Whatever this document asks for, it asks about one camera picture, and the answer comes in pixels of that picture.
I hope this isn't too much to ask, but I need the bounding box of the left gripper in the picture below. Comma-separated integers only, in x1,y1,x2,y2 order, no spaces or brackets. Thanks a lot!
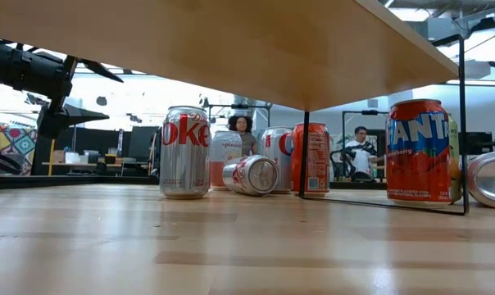
10,48,125,140

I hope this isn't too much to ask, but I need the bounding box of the silver Diet Coke can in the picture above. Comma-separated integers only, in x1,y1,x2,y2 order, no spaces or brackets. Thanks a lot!
159,105,211,201
221,154,279,197
260,126,294,194

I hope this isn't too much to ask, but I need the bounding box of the white pink Spindrift can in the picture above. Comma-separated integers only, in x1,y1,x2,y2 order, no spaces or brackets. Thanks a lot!
209,129,243,192

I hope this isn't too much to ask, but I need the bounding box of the orange Fanta can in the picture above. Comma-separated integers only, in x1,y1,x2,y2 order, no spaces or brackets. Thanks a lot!
291,122,331,197

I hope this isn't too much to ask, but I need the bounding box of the green yellow beverage can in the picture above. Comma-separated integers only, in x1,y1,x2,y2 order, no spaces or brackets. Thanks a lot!
447,114,464,204

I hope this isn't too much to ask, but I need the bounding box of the wooden shelf with black legs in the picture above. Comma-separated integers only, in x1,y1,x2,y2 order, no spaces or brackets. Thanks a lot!
0,0,470,217

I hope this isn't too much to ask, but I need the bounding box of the black partition panel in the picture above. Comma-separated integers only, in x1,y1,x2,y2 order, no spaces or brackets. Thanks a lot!
52,126,128,164

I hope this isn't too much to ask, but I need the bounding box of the wooden background desk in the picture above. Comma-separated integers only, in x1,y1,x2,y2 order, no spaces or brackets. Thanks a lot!
42,157,152,177

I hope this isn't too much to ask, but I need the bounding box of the colourful patchwork quilt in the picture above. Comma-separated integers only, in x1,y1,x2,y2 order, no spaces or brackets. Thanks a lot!
0,124,39,176

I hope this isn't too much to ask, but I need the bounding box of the black monitor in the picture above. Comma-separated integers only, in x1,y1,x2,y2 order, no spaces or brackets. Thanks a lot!
127,125,161,163
464,130,495,157

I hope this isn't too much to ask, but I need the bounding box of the person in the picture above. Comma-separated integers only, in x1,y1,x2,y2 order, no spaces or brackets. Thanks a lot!
344,125,380,182
226,114,260,157

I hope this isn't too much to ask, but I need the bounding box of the red Fanta strawberry can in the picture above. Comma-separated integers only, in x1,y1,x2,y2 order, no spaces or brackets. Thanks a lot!
385,98,453,205

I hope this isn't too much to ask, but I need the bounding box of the yellow hanging cable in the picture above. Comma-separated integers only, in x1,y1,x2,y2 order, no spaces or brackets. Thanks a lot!
48,138,57,176

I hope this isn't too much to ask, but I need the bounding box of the black aluminium table frame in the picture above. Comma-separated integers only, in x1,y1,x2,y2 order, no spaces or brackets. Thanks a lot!
0,175,388,191

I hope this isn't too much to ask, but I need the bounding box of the black metal workstation frame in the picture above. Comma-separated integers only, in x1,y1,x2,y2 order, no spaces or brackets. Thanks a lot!
202,97,273,129
340,109,390,181

